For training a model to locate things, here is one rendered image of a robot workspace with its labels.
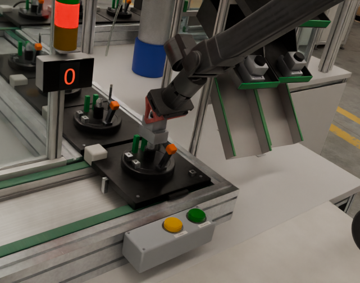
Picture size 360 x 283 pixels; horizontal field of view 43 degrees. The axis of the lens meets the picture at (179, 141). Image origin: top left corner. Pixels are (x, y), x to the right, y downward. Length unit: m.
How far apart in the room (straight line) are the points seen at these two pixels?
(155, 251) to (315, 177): 0.77
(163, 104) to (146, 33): 1.02
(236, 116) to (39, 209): 0.59
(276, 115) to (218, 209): 0.40
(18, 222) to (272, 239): 0.63
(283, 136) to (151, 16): 0.86
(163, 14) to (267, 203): 0.99
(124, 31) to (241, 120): 1.28
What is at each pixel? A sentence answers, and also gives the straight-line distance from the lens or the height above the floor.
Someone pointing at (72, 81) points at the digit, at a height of 1.19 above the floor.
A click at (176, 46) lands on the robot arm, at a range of 1.00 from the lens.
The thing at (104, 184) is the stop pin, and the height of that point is 0.95.
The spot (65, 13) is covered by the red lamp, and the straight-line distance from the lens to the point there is 1.01.
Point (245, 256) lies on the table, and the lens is 1.15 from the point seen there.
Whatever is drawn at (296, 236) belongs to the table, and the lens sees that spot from 1.27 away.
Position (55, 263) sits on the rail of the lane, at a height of 0.94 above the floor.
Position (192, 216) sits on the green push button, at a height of 0.97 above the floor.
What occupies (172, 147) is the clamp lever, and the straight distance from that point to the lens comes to 1.08.
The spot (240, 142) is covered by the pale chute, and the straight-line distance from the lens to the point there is 1.29.
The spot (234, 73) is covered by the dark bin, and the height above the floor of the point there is 1.22.
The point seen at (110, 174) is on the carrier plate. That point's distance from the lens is 1.13.
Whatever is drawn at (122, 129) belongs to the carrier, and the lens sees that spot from 1.34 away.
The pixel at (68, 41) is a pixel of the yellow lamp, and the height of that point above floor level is 1.28.
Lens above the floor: 1.59
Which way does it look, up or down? 28 degrees down
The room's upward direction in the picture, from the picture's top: 11 degrees clockwise
